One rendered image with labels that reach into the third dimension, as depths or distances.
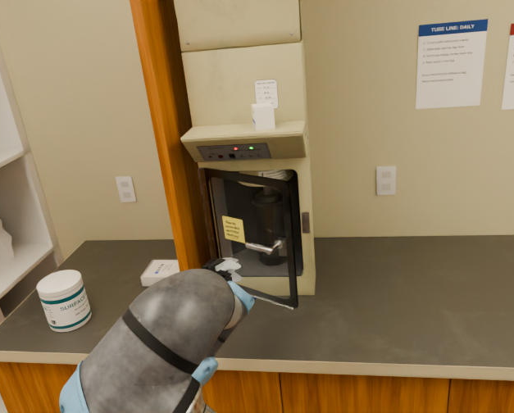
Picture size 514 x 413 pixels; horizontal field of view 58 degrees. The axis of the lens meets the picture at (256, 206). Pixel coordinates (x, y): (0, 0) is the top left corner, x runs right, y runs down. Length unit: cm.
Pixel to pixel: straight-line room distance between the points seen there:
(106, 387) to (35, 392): 116
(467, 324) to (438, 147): 66
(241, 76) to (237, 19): 14
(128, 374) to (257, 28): 93
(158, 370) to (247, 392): 88
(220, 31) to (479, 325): 106
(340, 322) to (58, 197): 132
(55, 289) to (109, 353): 95
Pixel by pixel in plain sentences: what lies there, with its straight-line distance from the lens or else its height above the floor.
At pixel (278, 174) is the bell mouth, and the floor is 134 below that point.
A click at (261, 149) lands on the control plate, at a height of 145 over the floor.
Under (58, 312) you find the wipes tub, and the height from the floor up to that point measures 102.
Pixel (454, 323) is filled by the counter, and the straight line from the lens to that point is 146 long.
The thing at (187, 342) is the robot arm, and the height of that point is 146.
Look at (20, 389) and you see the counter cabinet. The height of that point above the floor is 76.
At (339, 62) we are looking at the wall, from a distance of 170.
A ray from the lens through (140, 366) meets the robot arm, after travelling 57.
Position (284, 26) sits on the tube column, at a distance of 126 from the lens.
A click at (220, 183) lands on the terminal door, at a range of 134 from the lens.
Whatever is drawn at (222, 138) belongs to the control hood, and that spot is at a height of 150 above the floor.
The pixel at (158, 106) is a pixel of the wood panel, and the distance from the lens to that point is 127.
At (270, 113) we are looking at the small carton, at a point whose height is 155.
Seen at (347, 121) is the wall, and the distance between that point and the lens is 174.
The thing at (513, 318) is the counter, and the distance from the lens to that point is 152.
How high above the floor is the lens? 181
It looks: 23 degrees down
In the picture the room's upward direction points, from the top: 6 degrees counter-clockwise
